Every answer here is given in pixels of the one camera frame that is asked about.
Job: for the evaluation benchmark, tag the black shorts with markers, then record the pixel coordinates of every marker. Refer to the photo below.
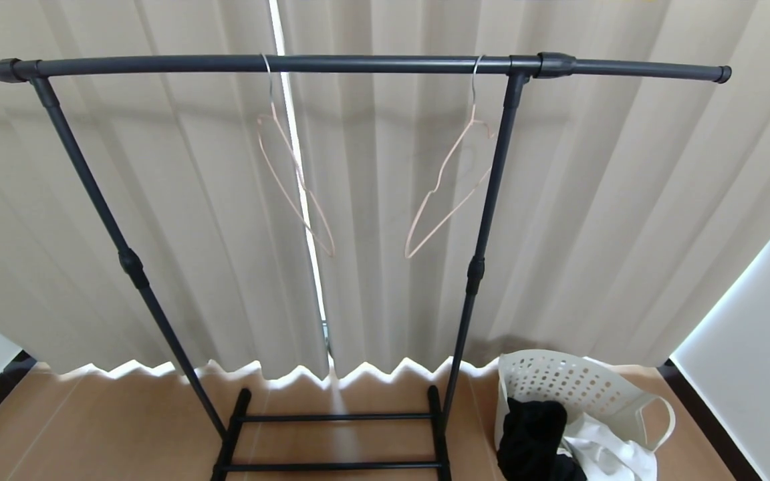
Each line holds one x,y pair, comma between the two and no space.
532,434

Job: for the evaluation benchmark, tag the pink clothes hanger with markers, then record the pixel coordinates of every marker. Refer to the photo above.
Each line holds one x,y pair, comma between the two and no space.
473,100
271,93

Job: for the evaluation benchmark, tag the black clothes rack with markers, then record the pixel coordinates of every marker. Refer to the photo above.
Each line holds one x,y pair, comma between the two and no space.
358,64

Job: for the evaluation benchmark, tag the white laundry basket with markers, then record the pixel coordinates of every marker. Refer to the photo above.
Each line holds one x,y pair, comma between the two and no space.
559,381

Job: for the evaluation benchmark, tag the beige curtain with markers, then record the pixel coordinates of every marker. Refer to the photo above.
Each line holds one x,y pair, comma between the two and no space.
158,200

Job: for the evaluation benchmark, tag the white garment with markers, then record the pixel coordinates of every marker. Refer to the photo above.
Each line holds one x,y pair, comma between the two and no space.
612,454

